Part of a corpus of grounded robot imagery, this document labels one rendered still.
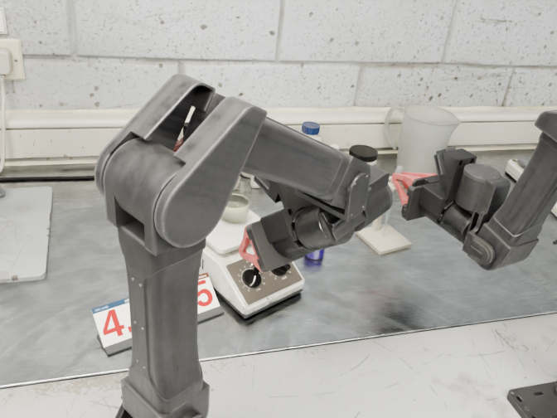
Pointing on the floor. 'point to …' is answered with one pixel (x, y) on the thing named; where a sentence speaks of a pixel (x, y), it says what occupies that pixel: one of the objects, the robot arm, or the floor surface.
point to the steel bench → (343, 303)
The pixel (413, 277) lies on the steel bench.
